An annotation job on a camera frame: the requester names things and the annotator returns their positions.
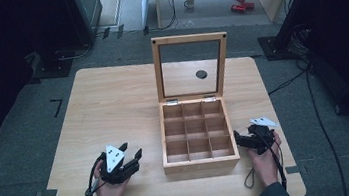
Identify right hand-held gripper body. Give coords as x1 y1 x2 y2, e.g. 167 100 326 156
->
245 114 283 157

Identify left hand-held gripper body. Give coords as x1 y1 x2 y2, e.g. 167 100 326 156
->
96 141 142 188

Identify wooden compartment box with lid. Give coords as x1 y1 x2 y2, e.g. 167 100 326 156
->
147 28 244 177

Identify person's left hand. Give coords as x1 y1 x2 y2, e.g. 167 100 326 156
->
91 156 133 196

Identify person's right hand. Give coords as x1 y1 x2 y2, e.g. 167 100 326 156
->
245 130 289 190

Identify black tape strip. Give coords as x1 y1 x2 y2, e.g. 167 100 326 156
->
284 164 303 176
34 188 60 196

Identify black tape corner mark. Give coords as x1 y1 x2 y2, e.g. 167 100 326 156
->
49 98 66 119

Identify black metal stand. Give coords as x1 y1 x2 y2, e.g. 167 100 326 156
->
252 0 339 65

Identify black cabinet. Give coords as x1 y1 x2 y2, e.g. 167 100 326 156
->
61 0 109 51

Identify grey mug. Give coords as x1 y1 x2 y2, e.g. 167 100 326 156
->
183 0 197 10

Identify white board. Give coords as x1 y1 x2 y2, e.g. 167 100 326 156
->
138 0 157 29

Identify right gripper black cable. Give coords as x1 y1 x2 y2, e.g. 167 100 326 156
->
255 126 289 193

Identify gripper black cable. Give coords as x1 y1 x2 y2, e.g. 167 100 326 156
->
80 152 112 196
255 126 289 193

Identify thin black loop strap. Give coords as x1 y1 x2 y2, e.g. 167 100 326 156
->
242 166 259 191

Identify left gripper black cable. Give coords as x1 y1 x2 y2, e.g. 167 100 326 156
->
80 152 112 196

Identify black floor cable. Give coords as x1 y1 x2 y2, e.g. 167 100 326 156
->
263 55 349 196

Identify black stand base plate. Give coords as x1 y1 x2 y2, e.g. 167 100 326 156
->
26 44 97 82

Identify black hanging cable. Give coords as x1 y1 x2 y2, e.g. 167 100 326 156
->
143 0 181 33

